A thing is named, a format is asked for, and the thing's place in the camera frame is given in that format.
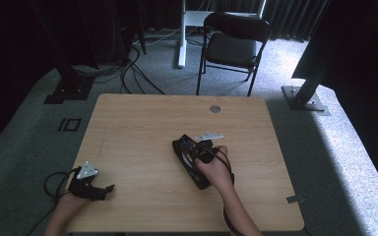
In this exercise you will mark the person's right hand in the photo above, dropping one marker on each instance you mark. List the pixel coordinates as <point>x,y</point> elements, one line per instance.
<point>216,172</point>

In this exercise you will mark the black folding chair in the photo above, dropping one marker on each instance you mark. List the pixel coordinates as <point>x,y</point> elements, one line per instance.
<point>231,49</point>

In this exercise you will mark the dark curtain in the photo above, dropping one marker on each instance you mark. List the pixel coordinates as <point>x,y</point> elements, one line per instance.
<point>288,19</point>

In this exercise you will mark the black mesh pencil case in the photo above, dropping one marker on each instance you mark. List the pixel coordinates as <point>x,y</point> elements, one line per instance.
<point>185,164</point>

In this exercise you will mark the grey round table grommet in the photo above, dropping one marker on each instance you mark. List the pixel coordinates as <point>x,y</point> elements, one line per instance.
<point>215,108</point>

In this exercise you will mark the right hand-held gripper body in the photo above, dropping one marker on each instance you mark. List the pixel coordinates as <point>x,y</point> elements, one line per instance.
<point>205,151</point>

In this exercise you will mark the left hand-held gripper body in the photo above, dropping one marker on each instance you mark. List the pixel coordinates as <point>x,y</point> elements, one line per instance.
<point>82,183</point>

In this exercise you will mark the grey tape piece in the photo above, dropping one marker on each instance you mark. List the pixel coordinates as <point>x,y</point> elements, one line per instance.
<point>294,199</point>

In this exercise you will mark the black stand with grey base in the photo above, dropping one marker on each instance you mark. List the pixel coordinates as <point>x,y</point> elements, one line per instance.
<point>305,98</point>

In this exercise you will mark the person's left hand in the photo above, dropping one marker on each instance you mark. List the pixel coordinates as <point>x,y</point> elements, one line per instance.
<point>67,206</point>

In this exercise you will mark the black metal stand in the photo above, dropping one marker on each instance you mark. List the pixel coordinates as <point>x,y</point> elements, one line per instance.
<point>66,72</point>

